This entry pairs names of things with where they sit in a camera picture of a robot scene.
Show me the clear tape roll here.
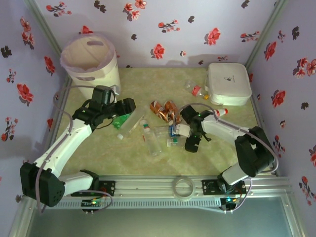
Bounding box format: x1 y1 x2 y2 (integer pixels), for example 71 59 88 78
172 175 195 198

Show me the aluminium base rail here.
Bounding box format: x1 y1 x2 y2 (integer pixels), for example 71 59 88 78
59 174 292 198

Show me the grey slotted cable duct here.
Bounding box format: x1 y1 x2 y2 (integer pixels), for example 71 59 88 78
56 198 223 210

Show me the green plastic bottle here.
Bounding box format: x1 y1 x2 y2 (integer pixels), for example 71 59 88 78
112 114 131 130

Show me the crushed clear bottle green label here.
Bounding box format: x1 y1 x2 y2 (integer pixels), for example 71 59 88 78
166 137 185 149

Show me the clear bottle blue label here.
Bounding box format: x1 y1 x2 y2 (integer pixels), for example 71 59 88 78
154 125 175 138

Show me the white plastic bin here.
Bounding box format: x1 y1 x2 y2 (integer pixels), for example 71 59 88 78
60 31 122 99

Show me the lilac arm cable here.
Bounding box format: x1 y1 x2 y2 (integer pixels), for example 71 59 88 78
36 84 114 215
172 103 279 214

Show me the clear bottle red green label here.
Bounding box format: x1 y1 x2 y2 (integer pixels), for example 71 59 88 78
139 119 163 157

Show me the translucent bin liner bag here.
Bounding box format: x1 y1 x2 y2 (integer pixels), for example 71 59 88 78
60 31 117 75

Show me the white lidded storage box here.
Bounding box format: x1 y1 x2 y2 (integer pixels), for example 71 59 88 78
203 62 252 106

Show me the clear bottle white cap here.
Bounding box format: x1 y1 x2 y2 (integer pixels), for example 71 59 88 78
117 111 146 140

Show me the bottle with red neck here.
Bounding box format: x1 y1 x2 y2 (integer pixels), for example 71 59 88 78
212 108 229 117

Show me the lilac left arm cable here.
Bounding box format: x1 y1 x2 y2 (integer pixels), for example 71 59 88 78
36 84 114 215

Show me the lilac right arm cable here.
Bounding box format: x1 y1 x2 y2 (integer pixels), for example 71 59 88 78
172 103 279 214

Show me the aluminium frame post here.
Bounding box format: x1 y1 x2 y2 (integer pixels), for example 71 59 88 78
245 0 290 74
24 0 64 56

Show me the small circuit board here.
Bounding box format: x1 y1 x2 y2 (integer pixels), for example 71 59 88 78
220 196 240 206
81 197 106 207

